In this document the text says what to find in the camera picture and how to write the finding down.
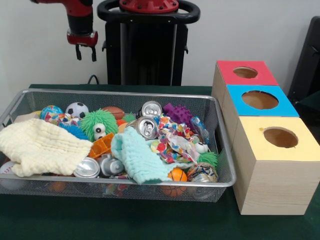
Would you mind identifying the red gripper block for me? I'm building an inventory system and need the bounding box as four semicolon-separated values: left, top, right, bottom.
66;28;99;63

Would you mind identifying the wooden box with three holes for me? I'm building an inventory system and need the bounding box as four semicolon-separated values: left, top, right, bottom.
211;59;320;216

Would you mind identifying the black and white soccer ball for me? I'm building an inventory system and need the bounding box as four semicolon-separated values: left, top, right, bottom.
65;102;90;119

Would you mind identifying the large green fuzzy eyed toy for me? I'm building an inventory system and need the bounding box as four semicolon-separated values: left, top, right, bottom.
80;108;119;142

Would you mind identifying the blue globe print ball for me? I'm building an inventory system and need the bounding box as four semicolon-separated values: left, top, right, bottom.
39;105;64;120

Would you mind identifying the orange plastic toy crate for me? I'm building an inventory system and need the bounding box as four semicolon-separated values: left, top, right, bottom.
88;132;115;160

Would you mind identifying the silver drink can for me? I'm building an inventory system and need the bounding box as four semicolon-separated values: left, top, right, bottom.
133;116;159;140

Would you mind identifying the cream waffle cloth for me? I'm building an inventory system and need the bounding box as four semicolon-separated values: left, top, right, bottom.
0;118;94;178

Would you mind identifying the purple spiky ball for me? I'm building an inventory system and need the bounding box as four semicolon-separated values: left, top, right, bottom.
162;103;194;125

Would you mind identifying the light blue waffle cloth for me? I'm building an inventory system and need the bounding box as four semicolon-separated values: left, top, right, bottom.
110;126;176;185

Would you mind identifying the colourful heart print cloth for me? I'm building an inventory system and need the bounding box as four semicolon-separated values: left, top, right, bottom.
150;113;201;165

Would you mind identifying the small orange basketball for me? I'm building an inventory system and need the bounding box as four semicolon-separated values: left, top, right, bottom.
167;167;188;182

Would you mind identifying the dark green table cloth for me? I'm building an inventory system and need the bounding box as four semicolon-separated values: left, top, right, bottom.
0;83;320;240

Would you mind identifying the black flat panel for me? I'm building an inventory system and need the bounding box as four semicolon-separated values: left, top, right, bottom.
286;16;320;102

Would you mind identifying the green covered side table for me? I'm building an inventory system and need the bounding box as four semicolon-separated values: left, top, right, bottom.
298;90;320;121

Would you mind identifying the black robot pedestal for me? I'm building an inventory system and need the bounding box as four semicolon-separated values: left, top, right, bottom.
96;0;201;87

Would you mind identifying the silver wire mesh bin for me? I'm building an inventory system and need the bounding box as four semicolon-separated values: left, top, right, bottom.
0;88;237;204

